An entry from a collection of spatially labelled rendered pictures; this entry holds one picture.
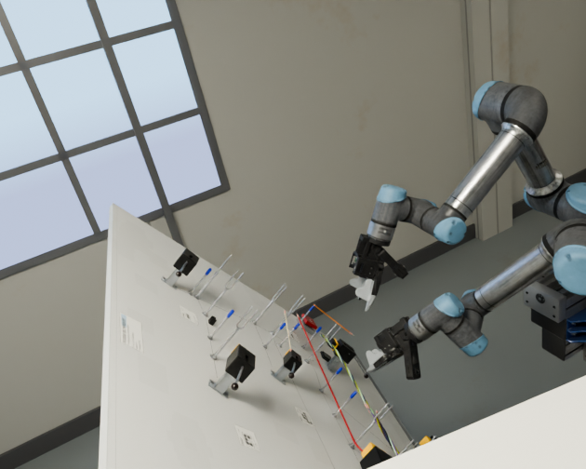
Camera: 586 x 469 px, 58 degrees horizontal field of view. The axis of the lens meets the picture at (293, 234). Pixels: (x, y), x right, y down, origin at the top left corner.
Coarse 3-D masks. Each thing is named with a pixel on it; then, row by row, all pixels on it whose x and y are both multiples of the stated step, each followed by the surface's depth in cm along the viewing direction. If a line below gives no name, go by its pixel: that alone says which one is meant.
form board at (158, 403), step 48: (144, 240) 142; (144, 288) 117; (192, 288) 137; (240, 288) 166; (144, 336) 100; (192, 336) 114; (240, 336) 133; (144, 384) 87; (192, 384) 97; (240, 384) 111; (288, 384) 129; (336, 384) 154; (144, 432) 77; (192, 432) 85; (288, 432) 109; (336, 432) 125
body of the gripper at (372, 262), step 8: (360, 240) 152; (368, 240) 151; (376, 240) 149; (360, 248) 153; (368, 248) 151; (376, 248) 152; (352, 256) 157; (360, 256) 153; (368, 256) 152; (376, 256) 152; (352, 264) 157; (360, 264) 152; (368, 264) 151; (376, 264) 151; (360, 272) 151; (368, 272) 152; (376, 272) 151
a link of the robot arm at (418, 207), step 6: (408, 198) 150; (414, 198) 152; (414, 204) 150; (420, 204) 150; (426, 204) 149; (432, 204) 154; (414, 210) 150; (420, 210) 148; (408, 216) 150; (414, 216) 150; (420, 216) 147; (408, 222) 154; (414, 222) 151; (420, 228) 149
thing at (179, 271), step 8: (184, 256) 125; (192, 256) 128; (176, 264) 126; (184, 264) 124; (192, 264) 126; (176, 272) 128; (184, 272) 126; (168, 280) 128; (176, 280) 128; (176, 288) 129
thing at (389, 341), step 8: (400, 320) 156; (392, 328) 159; (400, 328) 156; (408, 328) 153; (376, 336) 159; (384, 336) 159; (392, 336) 157; (400, 336) 157; (408, 336) 153; (384, 344) 158; (392, 344) 156; (400, 344) 156; (384, 352) 158; (392, 352) 156; (400, 352) 155
